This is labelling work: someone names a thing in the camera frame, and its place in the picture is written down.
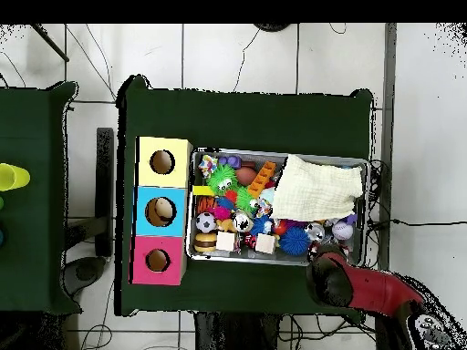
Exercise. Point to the black rod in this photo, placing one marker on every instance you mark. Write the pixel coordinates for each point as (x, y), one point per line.
(51, 43)

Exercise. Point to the white baseball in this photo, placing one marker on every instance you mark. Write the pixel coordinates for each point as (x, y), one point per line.
(342, 230)

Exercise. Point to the green spiky ball with eyes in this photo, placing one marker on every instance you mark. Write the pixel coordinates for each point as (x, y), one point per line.
(222, 178)

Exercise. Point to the toy hamburger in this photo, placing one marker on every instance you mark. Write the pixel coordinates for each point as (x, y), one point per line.
(205, 242)

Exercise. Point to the blue spiky ball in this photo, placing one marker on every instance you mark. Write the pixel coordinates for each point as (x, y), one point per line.
(294, 241)

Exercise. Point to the large wooden block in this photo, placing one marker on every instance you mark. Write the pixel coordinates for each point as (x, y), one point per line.
(265, 243)

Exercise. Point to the silver mesh bin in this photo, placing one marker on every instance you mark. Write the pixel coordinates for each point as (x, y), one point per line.
(255, 257)

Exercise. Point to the small soccer ball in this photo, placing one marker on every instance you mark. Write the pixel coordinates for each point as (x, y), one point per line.
(205, 222)

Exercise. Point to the wooden box with three holes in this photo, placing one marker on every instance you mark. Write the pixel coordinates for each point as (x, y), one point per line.
(146, 255)

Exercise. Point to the yellow-green cup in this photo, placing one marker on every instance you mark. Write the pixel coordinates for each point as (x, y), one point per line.
(12, 177)

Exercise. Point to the orange plastic block with holes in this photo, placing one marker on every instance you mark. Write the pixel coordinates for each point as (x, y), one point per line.
(261, 180)

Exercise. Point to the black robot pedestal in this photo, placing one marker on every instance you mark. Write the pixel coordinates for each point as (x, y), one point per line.
(233, 333)

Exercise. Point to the cream waffle cloth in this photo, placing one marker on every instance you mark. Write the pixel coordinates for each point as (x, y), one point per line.
(313, 191)

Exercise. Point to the dark green tablecloth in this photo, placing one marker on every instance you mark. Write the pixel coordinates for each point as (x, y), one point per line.
(237, 120)
(33, 255)

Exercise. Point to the small wooden block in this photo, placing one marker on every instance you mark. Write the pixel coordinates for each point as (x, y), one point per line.
(225, 240)

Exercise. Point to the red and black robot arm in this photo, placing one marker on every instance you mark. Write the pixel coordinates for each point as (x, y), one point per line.
(375, 288)

